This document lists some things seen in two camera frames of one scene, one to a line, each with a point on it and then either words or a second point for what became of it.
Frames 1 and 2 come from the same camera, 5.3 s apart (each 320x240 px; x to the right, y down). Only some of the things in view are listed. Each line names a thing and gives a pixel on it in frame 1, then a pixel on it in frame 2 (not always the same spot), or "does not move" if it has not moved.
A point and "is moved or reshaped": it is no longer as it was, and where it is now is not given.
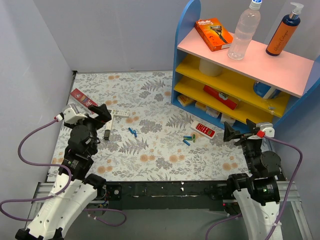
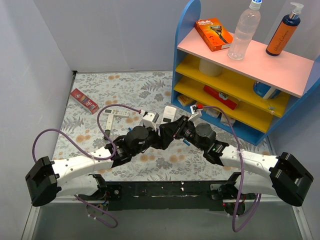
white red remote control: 203,129 is moved or reshaped
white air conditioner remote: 120,112 does not move
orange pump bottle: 285,32 does not move
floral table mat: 147,139 does not move
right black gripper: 243,137 → 180,126
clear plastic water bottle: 246,26 does not move
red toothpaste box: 83,98 does not move
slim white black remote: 107,132 does not move
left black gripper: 92,119 → 155,138
